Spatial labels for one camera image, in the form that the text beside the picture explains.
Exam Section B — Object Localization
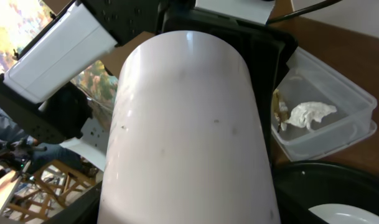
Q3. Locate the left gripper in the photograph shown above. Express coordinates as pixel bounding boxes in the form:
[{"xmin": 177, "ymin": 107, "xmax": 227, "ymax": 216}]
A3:
[{"xmin": 157, "ymin": 1, "xmax": 298, "ymax": 155}]

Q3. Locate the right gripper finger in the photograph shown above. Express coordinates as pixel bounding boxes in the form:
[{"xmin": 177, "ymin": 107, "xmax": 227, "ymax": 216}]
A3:
[{"xmin": 42, "ymin": 182, "xmax": 102, "ymax": 224}]

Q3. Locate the gold snack wrapper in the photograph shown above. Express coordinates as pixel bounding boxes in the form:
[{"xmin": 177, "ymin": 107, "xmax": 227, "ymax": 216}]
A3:
[{"xmin": 272, "ymin": 89, "xmax": 289, "ymax": 132}]

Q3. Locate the white tissue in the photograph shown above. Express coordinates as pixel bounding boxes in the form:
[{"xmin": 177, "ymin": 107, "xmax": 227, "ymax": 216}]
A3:
[{"xmin": 285, "ymin": 101, "xmax": 337, "ymax": 132}]

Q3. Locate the pink cup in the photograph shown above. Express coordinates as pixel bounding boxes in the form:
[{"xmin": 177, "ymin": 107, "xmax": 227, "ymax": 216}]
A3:
[{"xmin": 98, "ymin": 31, "xmax": 281, "ymax": 224}]

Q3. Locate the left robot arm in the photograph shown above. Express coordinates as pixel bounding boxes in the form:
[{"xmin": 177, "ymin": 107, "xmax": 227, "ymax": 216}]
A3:
[{"xmin": 0, "ymin": 0, "xmax": 298, "ymax": 157}]

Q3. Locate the clear plastic waste bin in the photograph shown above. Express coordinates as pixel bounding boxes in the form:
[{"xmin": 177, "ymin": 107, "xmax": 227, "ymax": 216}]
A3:
[{"xmin": 271, "ymin": 48, "xmax": 377, "ymax": 161}]

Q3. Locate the wooden chair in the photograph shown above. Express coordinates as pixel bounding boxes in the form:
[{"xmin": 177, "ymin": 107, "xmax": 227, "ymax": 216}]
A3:
[{"xmin": 4, "ymin": 160, "xmax": 96, "ymax": 223}]

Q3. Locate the person in background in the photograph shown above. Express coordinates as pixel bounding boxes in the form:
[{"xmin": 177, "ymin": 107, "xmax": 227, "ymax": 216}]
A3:
[{"xmin": 0, "ymin": 108, "xmax": 98, "ymax": 177}]

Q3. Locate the round black serving tray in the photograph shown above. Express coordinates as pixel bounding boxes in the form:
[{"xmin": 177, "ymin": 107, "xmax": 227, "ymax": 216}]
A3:
[{"xmin": 272, "ymin": 161, "xmax": 379, "ymax": 223}]

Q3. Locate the grey round plate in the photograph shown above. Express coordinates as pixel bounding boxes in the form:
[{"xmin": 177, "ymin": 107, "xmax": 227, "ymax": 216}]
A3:
[{"xmin": 309, "ymin": 203, "xmax": 379, "ymax": 224}]

